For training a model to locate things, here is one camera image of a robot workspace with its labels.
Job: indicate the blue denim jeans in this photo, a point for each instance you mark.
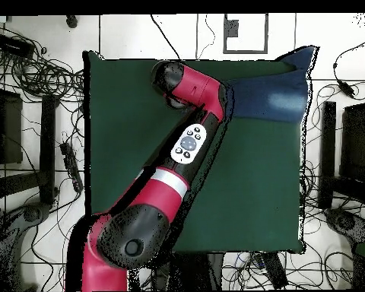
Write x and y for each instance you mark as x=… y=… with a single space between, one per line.
x=261 y=97

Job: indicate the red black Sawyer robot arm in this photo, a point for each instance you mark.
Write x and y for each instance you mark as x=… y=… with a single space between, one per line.
x=158 y=197

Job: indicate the dark green table cloth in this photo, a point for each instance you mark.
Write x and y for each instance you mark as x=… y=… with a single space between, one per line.
x=246 y=182

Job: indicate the black power strip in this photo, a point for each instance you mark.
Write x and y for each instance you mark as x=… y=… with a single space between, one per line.
x=71 y=167

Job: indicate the black rectangular box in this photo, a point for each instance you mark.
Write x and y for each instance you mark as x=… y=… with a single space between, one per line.
x=273 y=269

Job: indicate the small grey square plate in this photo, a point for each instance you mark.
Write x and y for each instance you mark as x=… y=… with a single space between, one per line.
x=231 y=28

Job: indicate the small round black object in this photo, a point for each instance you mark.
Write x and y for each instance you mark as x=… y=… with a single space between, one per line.
x=71 y=21

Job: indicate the black electronics box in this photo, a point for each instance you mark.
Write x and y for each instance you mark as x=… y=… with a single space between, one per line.
x=13 y=45

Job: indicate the grey square floor frame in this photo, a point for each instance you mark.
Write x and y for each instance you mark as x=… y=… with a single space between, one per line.
x=245 y=51

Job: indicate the black metal frame stand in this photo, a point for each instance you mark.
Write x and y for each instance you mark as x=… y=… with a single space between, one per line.
x=47 y=146
x=328 y=152

